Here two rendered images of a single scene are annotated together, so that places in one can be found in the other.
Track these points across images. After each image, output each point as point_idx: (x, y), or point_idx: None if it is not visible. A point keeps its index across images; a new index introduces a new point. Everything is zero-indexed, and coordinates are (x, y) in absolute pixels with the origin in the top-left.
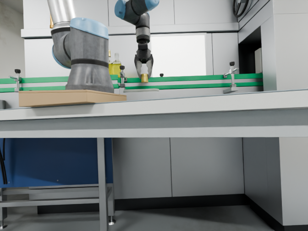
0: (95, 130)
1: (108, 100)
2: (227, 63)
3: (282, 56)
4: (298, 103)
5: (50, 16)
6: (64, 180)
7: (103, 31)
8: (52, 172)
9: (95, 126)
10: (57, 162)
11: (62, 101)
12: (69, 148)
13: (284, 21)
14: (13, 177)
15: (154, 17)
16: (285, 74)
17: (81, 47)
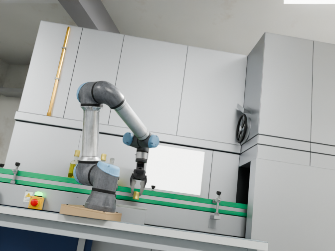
0: (100, 236)
1: (112, 217)
2: (224, 185)
3: (259, 196)
4: (204, 240)
5: (50, 104)
6: None
7: (117, 173)
8: None
9: (101, 233)
10: None
11: (89, 216)
12: (47, 248)
13: (264, 166)
14: None
15: (156, 124)
16: (260, 212)
17: (103, 183)
